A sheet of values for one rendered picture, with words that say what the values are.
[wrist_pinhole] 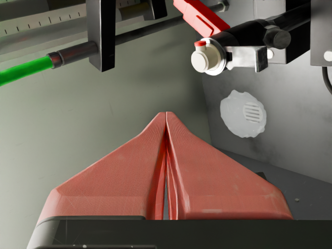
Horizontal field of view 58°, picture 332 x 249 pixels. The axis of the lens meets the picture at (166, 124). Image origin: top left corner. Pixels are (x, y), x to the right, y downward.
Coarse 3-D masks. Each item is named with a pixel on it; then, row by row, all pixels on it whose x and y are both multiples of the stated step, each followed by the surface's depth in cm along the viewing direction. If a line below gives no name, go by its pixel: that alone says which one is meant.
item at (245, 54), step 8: (224, 48) 21; (232, 48) 21; (240, 48) 20; (248, 48) 20; (256, 48) 19; (232, 56) 21; (240, 56) 20; (248, 56) 20; (232, 64) 21; (240, 64) 21; (248, 64) 20
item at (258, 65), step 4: (260, 48) 19; (264, 48) 19; (256, 52) 18; (260, 52) 19; (264, 52) 19; (256, 56) 18; (260, 56) 19; (264, 56) 19; (256, 60) 19; (260, 60) 19; (264, 60) 19; (256, 64) 19; (260, 64) 19; (264, 64) 19; (256, 68) 19; (260, 68) 19; (264, 68) 19; (256, 72) 19
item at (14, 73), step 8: (48, 56) 33; (56, 56) 34; (24, 64) 32; (32, 64) 32; (40, 64) 33; (48, 64) 33; (56, 64) 34; (0, 72) 30; (8, 72) 31; (16, 72) 31; (24, 72) 32; (32, 72) 32; (0, 80) 30; (8, 80) 31; (16, 80) 32
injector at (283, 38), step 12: (288, 12) 28; (300, 12) 29; (240, 24) 24; (252, 24) 24; (264, 24) 24; (276, 24) 26; (288, 24) 27; (300, 24) 29; (216, 36) 22; (228, 36) 22; (240, 36) 22; (252, 36) 23; (264, 36) 24; (276, 36) 22; (288, 36) 22; (216, 72) 22
